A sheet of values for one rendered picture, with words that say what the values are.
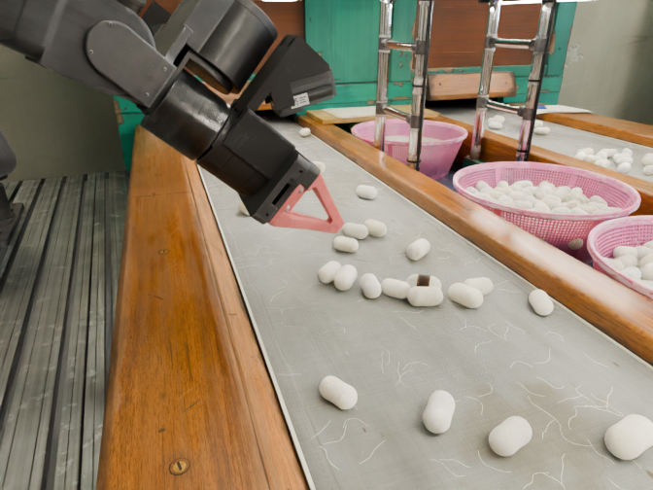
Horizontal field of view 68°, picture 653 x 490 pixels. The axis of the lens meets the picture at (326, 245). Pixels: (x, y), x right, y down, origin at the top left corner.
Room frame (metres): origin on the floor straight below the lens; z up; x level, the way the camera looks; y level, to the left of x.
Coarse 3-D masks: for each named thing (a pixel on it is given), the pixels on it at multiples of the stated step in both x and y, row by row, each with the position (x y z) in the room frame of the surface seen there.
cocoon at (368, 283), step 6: (366, 276) 0.44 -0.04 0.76; (372, 276) 0.44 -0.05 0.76; (360, 282) 0.44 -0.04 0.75; (366, 282) 0.43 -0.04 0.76; (372, 282) 0.43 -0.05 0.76; (378, 282) 0.43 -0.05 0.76; (366, 288) 0.42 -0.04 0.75; (372, 288) 0.42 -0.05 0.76; (378, 288) 0.42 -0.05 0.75; (366, 294) 0.42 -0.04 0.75; (372, 294) 0.42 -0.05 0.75; (378, 294) 0.42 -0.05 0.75
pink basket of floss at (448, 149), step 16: (352, 128) 1.14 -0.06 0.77; (368, 128) 1.22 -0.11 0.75; (400, 128) 1.25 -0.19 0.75; (432, 128) 1.23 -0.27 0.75; (448, 128) 1.20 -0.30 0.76; (400, 144) 1.00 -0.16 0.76; (432, 144) 1.00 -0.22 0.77; (448, 144) 1.03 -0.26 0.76; (400, 160) 1.02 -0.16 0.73; (432, 160) 1.02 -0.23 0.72; (448, 160) 1.05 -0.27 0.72; (432, 176) 1.04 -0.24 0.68
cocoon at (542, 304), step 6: (534, 294) 0.41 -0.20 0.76; (540, 294) 0.40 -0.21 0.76; (546, 294) 0.41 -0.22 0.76; (534, 300) 0.40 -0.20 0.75; (540, 300) 0.39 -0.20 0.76; (546, 300) 0.39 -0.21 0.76; (534, 306) 0.39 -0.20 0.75; (540, 306) 0.39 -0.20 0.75; (546, 306) 0.39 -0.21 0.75; (552, 306) 0.39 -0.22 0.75; (540, 312) 0.39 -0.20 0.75; (546, 312) 0.39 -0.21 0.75
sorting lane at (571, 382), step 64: (384, 192) 0.76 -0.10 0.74; (256, 256) 0.52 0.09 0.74; (320, 256) 0.52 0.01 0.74; (384, 256) 0.52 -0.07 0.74; (448, 256) 0.52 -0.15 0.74; (256, 320) 0.39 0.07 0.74; (320, 320) 0.39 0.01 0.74; (384, 320) 0.39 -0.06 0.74; (448, 320) 0.39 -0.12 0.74; (512, 320) 0.39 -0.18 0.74; (576, 320) 0.39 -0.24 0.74; (384, 384) 0.30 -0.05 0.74; (448, 384) 0.30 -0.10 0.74; (512, 384) 0.30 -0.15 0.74; (576, 384) 0.30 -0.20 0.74; (640, 384) 0.30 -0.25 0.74; (320, 448) 0.23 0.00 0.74; (384, 448) 0.23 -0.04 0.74; (448, 448) 0.23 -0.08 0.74; (576, 448) 0.23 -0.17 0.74
